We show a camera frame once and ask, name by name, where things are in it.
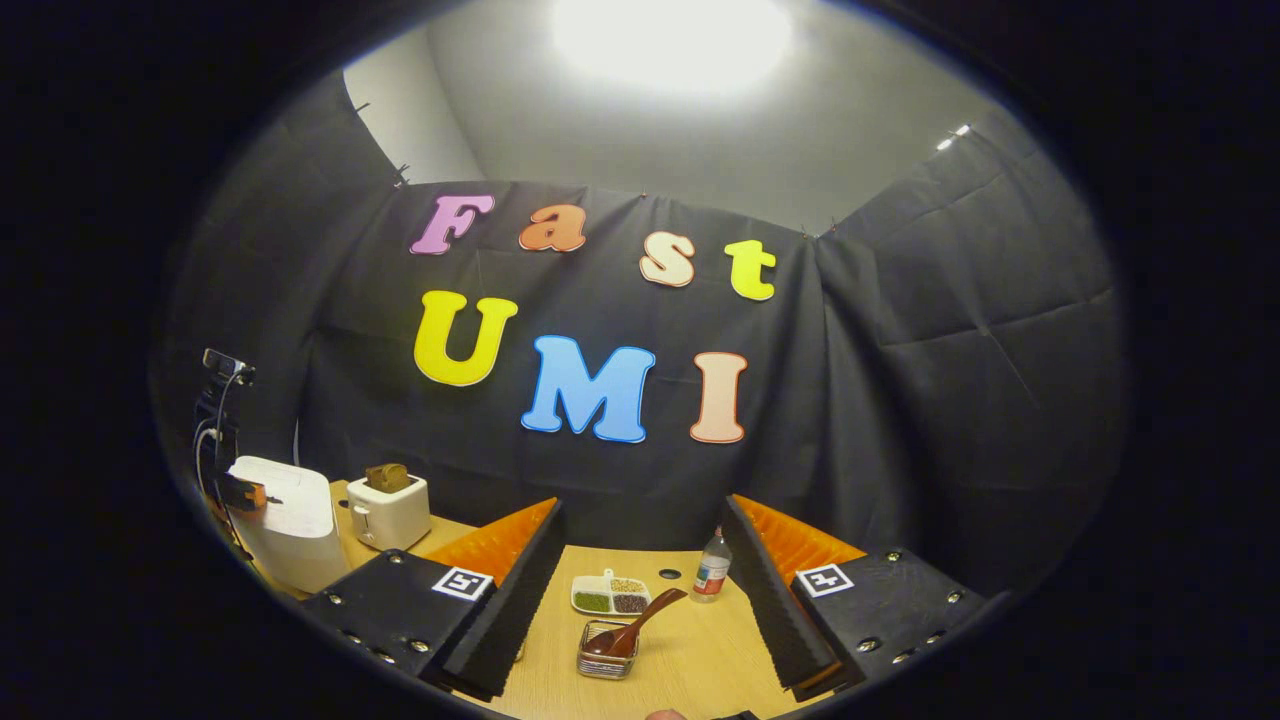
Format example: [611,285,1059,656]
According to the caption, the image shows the black backdrop cloth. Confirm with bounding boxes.
[150,70,1131,601]

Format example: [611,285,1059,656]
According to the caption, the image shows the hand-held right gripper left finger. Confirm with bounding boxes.
[298,497,568,702]

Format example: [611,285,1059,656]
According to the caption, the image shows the white divided grain dish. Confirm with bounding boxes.
[571,570,652,617]

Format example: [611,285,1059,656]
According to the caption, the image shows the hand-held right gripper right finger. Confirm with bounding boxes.
[723,493,1009,703]

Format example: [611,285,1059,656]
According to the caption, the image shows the white toaster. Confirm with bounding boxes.
[347,474,432,552]

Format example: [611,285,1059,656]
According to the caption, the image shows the clear bottle red label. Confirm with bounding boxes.
[692,526,733,603]

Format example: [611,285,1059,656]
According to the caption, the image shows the gripper camera cable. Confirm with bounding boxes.
[193,425,253,561]

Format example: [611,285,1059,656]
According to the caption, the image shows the white rice cooker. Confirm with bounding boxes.
[228,456,353,595]

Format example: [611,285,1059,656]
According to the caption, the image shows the clear wire chopstick holder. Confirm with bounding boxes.
[577,620,641,681]

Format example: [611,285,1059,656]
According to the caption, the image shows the brown wooden spoon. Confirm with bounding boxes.
[585,588,689,658]

